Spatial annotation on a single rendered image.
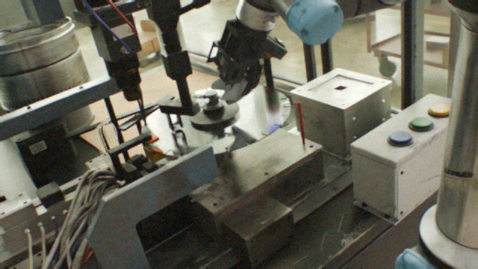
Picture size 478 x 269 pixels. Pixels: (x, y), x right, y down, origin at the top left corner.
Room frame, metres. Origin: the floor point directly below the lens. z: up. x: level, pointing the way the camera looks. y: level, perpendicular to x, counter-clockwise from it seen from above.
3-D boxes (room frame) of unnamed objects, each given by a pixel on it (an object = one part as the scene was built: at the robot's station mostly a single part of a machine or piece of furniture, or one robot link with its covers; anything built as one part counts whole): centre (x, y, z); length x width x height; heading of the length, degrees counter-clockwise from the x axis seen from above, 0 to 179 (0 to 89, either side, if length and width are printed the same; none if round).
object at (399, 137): (0.73, -0.30, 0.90); 0.04 x 0.04 x 0.02
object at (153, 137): (0.79, 0.21, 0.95); 0.10 x 0.03 x 0.07; 123
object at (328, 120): (1.02, -0.27, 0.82); 0.18 x 0.18 x 0.15; 33
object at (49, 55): (1.44, 0.61, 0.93); 0.31 x 0.31 x 0.36
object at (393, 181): (0.78, -0.35, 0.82); 0.28 x 0.11 x 0.15; 123
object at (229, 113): (0.89, 0.05, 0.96); 0.11 x 0.11 x 0.03
